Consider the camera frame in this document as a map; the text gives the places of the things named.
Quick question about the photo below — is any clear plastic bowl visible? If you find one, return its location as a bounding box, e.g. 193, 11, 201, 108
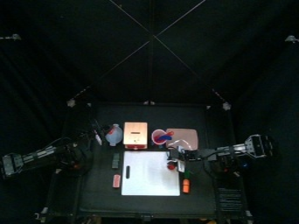
167, 138, 193, 151

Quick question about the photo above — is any wooden drawer box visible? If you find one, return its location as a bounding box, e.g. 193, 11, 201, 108
123, 122, 149, 151

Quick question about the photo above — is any clear bottle with red cap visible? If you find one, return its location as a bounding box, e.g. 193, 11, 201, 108
105, 123, 124, 147

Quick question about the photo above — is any pink cup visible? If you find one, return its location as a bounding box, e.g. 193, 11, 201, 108
151, 129, 171, 146

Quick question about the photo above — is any pink tray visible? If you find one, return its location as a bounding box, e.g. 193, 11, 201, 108
164, 128, 200, 151

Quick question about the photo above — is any white cutting board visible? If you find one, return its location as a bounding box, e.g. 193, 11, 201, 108
120, 150, 183, 197

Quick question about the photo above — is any orange toy piece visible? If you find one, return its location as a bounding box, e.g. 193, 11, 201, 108
181, 178, 192, 193

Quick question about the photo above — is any pink rectangular block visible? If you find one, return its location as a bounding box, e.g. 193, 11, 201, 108
112, 174, 123, 189

